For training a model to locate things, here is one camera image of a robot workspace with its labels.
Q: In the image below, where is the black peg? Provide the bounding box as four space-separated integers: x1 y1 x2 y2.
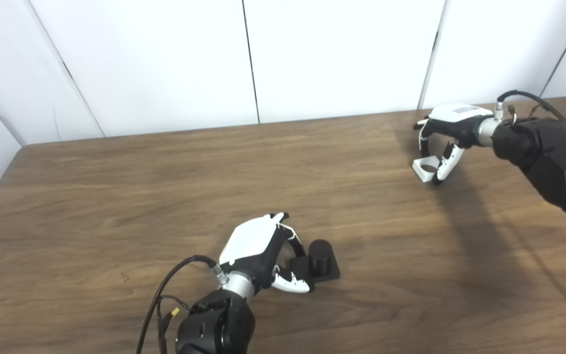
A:
290 239 341 283

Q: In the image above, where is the black and white left hand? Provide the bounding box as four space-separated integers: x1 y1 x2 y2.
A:
219 212 313 294

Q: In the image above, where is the white square piece with hole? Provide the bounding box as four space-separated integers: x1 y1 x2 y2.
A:
412 155 441 183

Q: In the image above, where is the thin black right wrist wire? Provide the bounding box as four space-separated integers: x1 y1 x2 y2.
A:
508 104 541 121

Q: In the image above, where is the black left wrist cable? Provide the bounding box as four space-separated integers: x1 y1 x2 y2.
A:
136 255 220 354

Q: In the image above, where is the black and white right hand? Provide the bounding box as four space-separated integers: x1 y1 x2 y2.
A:
413 104 495 186

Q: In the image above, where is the thin wire with yellow connector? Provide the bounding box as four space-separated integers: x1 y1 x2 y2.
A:
157 295 193 354

